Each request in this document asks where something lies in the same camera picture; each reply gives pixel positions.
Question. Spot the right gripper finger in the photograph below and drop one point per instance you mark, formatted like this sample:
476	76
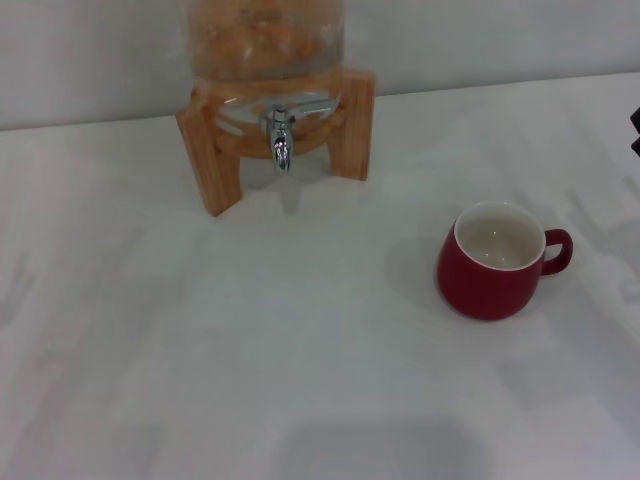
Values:
636	146
636	121

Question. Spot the red ceramic cup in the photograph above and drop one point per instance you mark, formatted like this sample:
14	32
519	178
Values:
480	290

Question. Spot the chrome dispenser faucet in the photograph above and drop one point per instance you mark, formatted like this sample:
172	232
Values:
281	145

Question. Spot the glass beverage dispenser jar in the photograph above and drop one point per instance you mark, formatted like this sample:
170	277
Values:
265	40

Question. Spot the wooden dispenser stand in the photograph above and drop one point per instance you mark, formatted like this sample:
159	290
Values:
212	165

